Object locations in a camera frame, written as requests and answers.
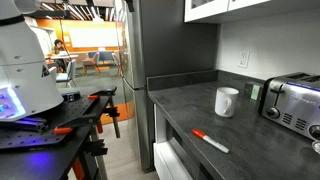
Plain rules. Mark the small green white box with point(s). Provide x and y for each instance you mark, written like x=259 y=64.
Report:
x=255 y=91

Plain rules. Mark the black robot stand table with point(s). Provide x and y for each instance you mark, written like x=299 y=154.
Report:
x=36 y=163

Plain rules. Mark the stainless steel refrigerator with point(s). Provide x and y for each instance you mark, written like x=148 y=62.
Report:
x=166 y=40

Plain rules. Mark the grey office chair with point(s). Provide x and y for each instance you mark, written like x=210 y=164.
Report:
x=69 y=71

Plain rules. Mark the white wall outlet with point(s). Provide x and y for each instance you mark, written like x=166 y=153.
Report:
x=244 y=59

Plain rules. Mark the small black box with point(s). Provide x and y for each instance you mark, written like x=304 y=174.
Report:
x=70 y=96

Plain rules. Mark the aluminium extrusion bar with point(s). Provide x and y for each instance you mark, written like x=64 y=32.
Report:
x=26 y=125

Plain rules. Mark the white wall whiteboard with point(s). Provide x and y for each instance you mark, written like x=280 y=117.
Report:
x=93 y=36

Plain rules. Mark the white marker orange cap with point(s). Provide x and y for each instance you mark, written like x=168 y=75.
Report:
x=213 y=142

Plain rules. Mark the stainless steel toaster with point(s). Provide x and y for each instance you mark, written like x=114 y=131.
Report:
x=293 y=103

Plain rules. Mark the white background table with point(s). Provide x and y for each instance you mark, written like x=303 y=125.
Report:
x=63 y=57

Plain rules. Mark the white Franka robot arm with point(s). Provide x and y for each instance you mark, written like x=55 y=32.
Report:
x=26 y=66

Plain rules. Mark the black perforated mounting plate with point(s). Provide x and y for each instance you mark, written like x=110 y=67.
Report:
x=43 y=136

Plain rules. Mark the white ceramic mug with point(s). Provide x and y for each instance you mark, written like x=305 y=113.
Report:
x=224 y=100

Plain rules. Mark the white glass-door upper cabinet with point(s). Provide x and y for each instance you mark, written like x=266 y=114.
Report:
x=213 y=8

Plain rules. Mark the blue lounge sofa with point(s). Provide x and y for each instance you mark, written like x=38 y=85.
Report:
x=106 y=56

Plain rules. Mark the blue chair wooden legs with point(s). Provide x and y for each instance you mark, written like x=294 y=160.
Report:
x=90 y=61

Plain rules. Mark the white lower cabinet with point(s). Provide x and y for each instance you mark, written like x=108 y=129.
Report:
x=168 y=160

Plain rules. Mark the seated person dark hair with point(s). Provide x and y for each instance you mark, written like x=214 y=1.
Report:
x=59 y=50

